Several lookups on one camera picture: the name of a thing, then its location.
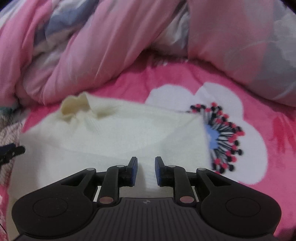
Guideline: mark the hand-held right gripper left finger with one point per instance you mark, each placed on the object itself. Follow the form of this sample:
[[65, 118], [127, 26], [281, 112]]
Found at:
[[133, 170]]

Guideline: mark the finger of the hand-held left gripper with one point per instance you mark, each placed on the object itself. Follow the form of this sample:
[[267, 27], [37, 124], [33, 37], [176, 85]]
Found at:
[[12, 150]]

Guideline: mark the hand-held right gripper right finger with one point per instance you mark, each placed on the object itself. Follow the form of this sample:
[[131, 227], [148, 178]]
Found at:
[[158, 170]]

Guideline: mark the cream deer print sweater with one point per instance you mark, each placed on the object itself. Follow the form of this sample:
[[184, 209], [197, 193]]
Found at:
[[115, 129]]

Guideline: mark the beige houndstooth sweater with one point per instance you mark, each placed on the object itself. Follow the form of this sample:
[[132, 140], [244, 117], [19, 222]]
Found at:
[[9, 133]]

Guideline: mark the pink floral bed blanket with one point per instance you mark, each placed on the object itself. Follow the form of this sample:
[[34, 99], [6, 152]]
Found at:
[[266, 115]]

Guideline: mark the pink and grey quilt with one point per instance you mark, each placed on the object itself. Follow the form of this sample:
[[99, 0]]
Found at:
[[115, 34]]

